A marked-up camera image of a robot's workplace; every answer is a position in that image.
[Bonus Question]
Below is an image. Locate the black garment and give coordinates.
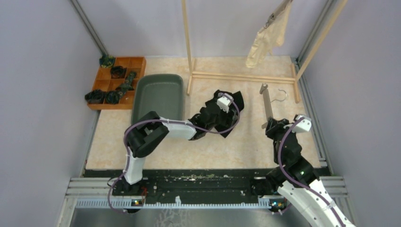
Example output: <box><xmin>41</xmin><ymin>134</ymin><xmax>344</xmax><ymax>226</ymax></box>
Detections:
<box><xmin>205</xmin><ymin>90</ymin><xmax>244</xmax><ymax>138</ymax></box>

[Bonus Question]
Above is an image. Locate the beige cotton underwear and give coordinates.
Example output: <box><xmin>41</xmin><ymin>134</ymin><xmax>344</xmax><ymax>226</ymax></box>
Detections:
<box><xmin>245</xmin><ymin>3</ymin><xmax>292</xmax><ymax>68</ymax></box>

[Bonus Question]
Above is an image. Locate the beige clip hanger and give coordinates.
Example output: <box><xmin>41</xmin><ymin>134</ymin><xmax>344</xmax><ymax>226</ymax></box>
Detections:
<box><xmin>263</xmin><ymin>0</ymin><xmax>292</xmax><ymax>28</ymax></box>

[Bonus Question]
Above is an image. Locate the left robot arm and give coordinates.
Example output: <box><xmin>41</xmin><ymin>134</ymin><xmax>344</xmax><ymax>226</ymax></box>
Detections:
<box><xmin>123</xmin><ymin>102</ymin><xmax>244</xmax><ymax>196</ymax></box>

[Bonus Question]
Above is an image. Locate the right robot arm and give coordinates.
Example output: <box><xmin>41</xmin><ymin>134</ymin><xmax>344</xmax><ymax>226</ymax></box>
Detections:
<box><xmin>265</xmin><ymin>114</ymin><xmax>354</xmax><ymax>227</ymax></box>

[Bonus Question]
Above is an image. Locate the dark green plastic bin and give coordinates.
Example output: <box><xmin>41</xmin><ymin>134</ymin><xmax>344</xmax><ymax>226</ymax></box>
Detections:
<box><xmin>131</xmin><ymin>74</ymin><xmax>184</xmax><ymax>124</ymax></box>

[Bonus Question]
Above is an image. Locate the orange compartment tray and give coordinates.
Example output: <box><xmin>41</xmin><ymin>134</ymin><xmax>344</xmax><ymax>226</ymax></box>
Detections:
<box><xmin>87</xmin><ymin>57</ymin><xmax>147</xmax><ymax>110</ymax></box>

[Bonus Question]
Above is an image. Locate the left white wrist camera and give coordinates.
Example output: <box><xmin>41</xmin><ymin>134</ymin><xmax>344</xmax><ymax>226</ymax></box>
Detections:
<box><xmin>217</xmin><ymin>93</ymin><xmax>233</xmax><ymax>113</ymax></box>

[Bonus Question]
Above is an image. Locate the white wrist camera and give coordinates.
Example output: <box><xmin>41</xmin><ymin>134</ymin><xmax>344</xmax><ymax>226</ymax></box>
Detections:
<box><xmin>284</xmin><ymin>114</ymin><xmax>312</xmax><ymax>133</ymax></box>
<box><xmin>217</xmin><ymin>93</ymin><xmax>233</xmax><ymax>113</ymax></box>

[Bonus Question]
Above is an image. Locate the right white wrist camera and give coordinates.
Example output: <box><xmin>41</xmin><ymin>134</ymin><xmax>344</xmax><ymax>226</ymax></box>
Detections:
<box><xmin>284</xmin><ymin>114</ymin><xmax>312</xmax><ymax>133</ymax></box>

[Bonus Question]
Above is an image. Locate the wooden clothes rack frame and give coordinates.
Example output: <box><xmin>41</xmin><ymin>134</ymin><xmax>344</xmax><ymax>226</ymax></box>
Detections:
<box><xmin>180</xmin><ymin>0</ymin><xmax>350</xmax><ymax>105</ymax></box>

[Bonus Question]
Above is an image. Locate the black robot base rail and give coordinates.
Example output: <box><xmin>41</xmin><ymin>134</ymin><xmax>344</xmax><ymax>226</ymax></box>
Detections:
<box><xmin>112</xmin><ymin>168</ymin><xmax>281</xmax><ymax>205</ymax></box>

